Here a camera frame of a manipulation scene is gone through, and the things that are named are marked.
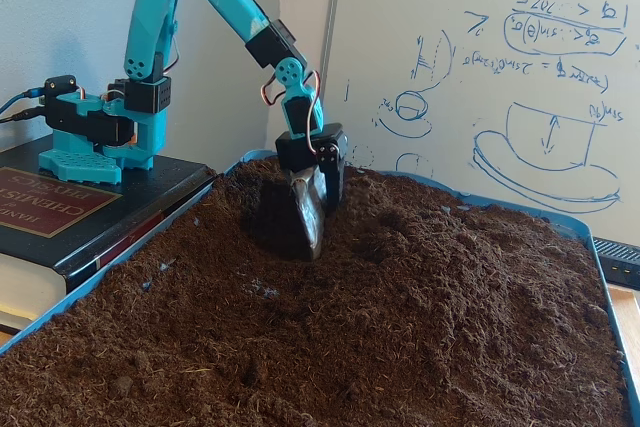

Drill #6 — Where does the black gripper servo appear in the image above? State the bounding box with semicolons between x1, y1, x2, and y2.
274;122;350;262

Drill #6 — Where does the brown soil heap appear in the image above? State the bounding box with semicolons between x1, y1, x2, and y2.
0;154;629;427

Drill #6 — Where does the teal robot arm with base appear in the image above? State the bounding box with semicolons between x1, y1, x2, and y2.
38;0;325;184

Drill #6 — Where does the black chemistry physics handbook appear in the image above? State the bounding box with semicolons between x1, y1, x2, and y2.
0;139;219;333

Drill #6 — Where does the whiteboard with blue sketches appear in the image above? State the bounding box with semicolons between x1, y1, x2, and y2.
307;0;640;248

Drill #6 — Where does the blue plastic tray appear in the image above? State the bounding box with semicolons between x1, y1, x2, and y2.
0;148;635;427

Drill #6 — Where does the perforated black electronics box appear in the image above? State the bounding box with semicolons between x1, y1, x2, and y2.
592;236;640;291

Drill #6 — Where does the black cable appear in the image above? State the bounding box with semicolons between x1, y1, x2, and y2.
0;106;49;124

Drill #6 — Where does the blue cable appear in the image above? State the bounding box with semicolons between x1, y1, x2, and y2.
0;89;46;116

